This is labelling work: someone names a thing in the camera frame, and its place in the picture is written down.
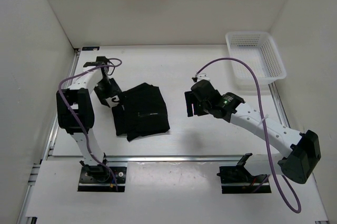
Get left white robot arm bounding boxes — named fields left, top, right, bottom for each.
left=56, top=56, right=122, bottom=182

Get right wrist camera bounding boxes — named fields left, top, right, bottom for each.
left=192, top=73, right=210, bottom=83

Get black shorts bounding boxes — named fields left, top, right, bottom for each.
left=112, top=83, right=170, bottom=141

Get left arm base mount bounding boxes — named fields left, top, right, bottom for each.
left=77, top=161, right=127, bottom=192

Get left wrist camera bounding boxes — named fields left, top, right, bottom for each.
left=83, top=56, right=110, bottom=68

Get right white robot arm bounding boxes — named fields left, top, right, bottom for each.
left=184, top=80, right=321, bottom=184

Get white plastic basket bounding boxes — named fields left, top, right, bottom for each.
left=225, top=31, right=286, bottom=88

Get blue label sticker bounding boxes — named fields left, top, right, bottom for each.
left=81, top=46, right=100, bottom=51

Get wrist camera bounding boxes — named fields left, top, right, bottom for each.
left=83, top=56, right=110, bottom=68
left=192, top=73, right=210, bottom=83

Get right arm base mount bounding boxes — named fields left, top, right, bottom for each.
left=216, top=153, right=271, bottom=195

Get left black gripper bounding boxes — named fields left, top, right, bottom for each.
left=93, top=77, right=123, bottom=107

